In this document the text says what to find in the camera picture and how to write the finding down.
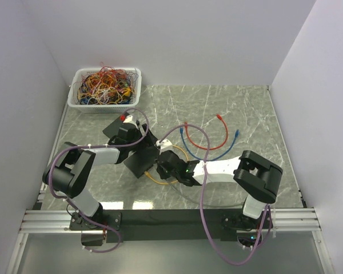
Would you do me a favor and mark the grey ethernet patch cable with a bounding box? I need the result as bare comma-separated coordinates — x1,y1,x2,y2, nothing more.
167,181,245,208

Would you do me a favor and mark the orange ethernet patch cable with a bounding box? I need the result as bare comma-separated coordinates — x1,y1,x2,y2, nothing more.
144,144,189,185

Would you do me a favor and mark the black TP-Link switch box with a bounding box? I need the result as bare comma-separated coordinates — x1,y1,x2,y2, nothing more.
123,147,159,179

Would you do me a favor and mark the blue ethernet patch cable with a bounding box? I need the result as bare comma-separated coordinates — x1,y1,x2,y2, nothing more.
179,127,240,160

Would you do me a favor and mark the black Mercusys switch box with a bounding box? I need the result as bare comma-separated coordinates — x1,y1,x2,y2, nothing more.
102,117,139,139

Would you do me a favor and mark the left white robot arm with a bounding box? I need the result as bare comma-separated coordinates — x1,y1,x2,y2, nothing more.
52,124,159,229

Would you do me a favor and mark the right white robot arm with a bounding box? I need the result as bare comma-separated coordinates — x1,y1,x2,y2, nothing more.
156,150,283,228

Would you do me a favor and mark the black base crossbar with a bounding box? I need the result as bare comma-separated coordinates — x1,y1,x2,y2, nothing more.
70,208,273,243

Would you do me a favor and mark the white plastic basket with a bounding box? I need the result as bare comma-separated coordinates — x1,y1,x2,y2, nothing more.
67,66,142,113

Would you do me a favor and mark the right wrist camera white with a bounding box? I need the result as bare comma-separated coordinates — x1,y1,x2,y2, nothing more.
155,139,173,153

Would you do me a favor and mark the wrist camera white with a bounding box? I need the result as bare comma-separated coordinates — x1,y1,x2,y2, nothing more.
155,139,173,153
119,114,139,127

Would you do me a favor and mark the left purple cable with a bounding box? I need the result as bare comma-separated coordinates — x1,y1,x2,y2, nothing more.
47,107,150,253

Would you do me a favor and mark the purple cable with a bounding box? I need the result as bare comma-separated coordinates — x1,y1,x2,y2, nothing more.
47,107,150,253
159,125,273,266

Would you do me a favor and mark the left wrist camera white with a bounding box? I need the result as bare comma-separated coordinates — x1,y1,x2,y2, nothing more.
119,114,139,127

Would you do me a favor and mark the tangled coloured wires bundle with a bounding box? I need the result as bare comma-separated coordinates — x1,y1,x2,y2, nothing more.
73,61,140,106

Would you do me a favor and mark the red ethernet patch cable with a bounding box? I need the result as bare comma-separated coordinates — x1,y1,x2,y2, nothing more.
184,114,229,150

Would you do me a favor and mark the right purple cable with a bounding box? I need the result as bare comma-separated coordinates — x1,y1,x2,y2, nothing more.
159,125,273,266

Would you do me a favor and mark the aluminium rail frame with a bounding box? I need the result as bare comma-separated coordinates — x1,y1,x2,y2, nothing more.
5,114,332,274

